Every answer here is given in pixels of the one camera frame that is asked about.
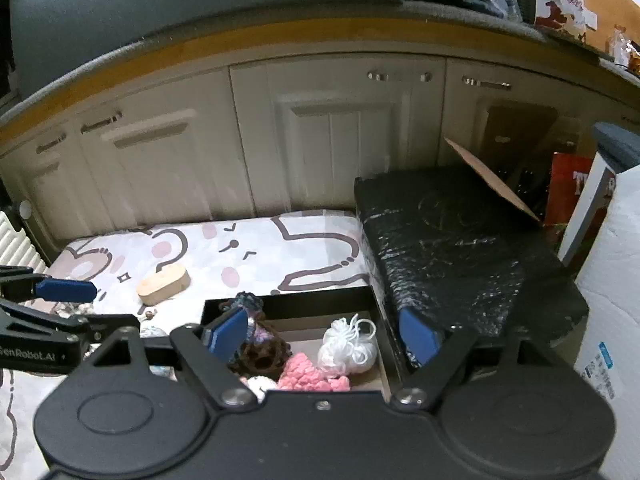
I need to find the grey crochet mouse doll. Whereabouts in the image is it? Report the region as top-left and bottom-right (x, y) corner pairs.
(50, 301), (97, 318)

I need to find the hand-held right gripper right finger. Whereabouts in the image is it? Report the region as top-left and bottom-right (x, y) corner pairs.
(390, 307), (568, 411)

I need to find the clear snack bag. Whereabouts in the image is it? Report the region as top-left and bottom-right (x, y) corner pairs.
(607, 25), (633, 62)

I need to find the grey bench cushion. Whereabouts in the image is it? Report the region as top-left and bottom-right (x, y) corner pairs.
(0, 0), (640, 126)

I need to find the white wrapped package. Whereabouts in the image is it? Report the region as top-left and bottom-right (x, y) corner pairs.
(572, 165), (640, 480)

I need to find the pink crochet bunny doll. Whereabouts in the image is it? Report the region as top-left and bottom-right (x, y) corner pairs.
(240, 352), (351, 401)

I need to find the white yarn ball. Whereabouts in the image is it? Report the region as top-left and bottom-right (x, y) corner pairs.
(317, 312), (378, 376)

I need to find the white red printed bag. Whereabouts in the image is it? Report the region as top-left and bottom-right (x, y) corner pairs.
(531, 0), (599, 44)

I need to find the white ribbed suitcase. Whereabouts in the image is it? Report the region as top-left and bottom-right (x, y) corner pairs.
(0, 199), (45, 277)

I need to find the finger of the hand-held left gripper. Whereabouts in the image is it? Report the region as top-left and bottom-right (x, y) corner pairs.
(0, 266), (98, 303)
(0, 299), (140, 347)

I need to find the dark grey back cushion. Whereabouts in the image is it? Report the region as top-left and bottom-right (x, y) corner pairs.
(10, 0), (406, 92)

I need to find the oval wooden box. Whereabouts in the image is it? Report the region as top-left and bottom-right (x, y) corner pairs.
(136, 266), (191, 306)

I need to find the brown cardboard flap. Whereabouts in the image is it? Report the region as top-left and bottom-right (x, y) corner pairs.
(442, 104), (581, 226)

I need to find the cartoon bear printed blanket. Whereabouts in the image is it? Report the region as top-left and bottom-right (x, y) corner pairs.
(0, 209), (373, 480)

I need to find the white panel with grey cap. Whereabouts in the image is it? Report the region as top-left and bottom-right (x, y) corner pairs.
(556, 122), (640, 272)

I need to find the black box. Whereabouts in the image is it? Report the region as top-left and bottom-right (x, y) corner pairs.
(200, 285), (416, 401)

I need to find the wooden bench top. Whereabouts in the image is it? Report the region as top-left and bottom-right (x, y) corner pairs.
(0, 20), (640, 147)

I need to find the black plastic wrapped package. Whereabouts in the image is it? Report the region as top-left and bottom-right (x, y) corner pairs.
(354, 165), (590, 371)

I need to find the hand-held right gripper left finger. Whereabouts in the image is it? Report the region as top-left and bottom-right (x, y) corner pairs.
(82, 307), (258, 408)

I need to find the cream cabinet door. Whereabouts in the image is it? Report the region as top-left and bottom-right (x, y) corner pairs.
(442, 57), (640, 181)
(75, 70), (256, 241)
(0, 127), (88, 261)
(229, 55), (447, 218)

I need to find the red printed box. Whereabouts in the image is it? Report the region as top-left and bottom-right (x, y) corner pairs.
(542, 152), (617, 241)

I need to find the dark multicolour crochet piece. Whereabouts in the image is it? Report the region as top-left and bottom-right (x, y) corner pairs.
(220, 291), (293, 381)

